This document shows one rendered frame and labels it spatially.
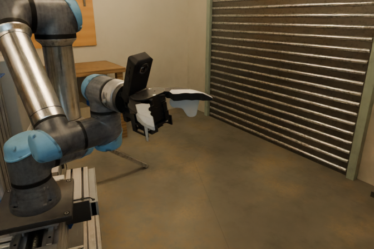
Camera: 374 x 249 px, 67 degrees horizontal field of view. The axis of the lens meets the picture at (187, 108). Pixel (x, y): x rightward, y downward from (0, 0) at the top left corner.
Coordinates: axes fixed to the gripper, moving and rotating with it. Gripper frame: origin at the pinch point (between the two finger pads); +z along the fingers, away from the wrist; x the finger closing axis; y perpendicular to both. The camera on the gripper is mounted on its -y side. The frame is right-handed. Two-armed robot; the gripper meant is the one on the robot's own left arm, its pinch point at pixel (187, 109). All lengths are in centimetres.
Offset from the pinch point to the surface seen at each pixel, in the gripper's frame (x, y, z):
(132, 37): -189, 38, -291
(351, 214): -156, 146, 0
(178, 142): -154, 146, -181
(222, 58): -255, 72, -192
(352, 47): -230, 41, -35
